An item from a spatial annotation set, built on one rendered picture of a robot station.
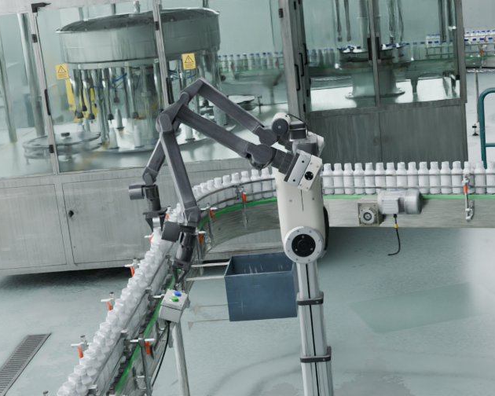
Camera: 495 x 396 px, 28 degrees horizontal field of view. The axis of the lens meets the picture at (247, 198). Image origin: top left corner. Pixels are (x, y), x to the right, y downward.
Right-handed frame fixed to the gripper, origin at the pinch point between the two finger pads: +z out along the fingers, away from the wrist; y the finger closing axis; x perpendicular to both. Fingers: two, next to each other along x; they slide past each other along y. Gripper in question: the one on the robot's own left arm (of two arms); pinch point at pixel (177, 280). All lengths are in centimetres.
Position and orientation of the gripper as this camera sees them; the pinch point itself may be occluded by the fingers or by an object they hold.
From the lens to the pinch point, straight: 367.9
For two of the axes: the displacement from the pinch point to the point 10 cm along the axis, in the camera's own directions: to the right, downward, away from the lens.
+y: -0.9, 2.4, -9.7
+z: -2.5, 9.4, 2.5
